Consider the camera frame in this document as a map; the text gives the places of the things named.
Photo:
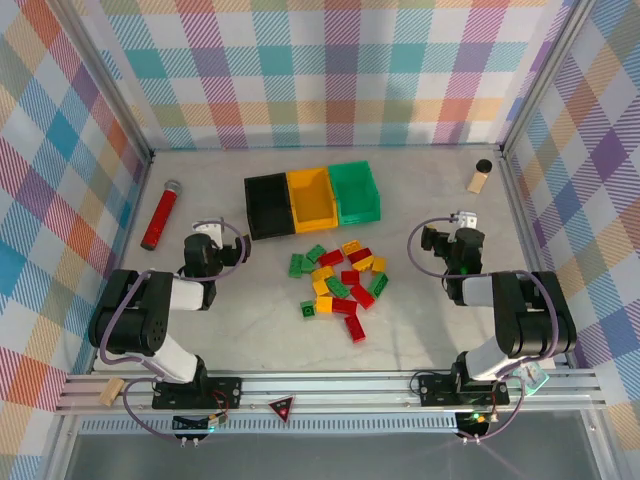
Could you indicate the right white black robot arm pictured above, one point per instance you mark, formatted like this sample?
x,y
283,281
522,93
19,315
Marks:
x,y
530,320

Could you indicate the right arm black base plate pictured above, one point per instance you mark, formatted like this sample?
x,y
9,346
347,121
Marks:
x,y
435,390

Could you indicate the plain wooden block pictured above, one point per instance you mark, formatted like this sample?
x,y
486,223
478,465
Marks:
x,y
111,391

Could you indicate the red glitter tube silver cap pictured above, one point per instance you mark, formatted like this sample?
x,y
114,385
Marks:
x,y
161,215

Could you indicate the aluminium mounting rail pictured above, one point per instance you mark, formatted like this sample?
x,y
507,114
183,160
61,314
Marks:
x,y
350,390

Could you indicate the red triangle sign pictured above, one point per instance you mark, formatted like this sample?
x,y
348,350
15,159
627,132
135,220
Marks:
x,y
281,407

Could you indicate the small green lego brick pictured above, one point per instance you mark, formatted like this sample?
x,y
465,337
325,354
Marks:
x,y
308,309

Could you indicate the aluminium frame post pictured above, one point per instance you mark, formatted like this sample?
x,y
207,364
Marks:
x,y
544,75
102,75

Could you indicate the green plastic bin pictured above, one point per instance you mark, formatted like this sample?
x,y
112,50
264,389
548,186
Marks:
x,y
355,192

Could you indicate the yellow plastic bin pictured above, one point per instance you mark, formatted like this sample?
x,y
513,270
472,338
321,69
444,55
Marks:
x,y
312,200

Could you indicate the aluminium table edge rail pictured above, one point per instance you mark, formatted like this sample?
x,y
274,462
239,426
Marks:
x,y
131,220
525,220

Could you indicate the slotted metal grille strip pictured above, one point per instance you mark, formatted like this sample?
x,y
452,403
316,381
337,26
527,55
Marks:
x,y
350,426

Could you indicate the clear teal tag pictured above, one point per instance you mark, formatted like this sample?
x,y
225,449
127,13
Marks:
x,y
532,377

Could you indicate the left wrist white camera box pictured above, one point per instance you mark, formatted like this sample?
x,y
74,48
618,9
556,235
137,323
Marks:
x,y
209,230

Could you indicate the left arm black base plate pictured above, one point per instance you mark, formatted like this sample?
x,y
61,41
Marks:
x,y
225,392

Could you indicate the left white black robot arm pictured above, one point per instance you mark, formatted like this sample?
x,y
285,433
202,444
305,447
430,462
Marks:
x,y
130,320

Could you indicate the wooden block with black cap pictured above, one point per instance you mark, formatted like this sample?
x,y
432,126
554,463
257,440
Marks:
x,y
477,182

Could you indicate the black plastic bin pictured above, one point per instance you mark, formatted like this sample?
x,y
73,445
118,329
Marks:
x,y
270,207

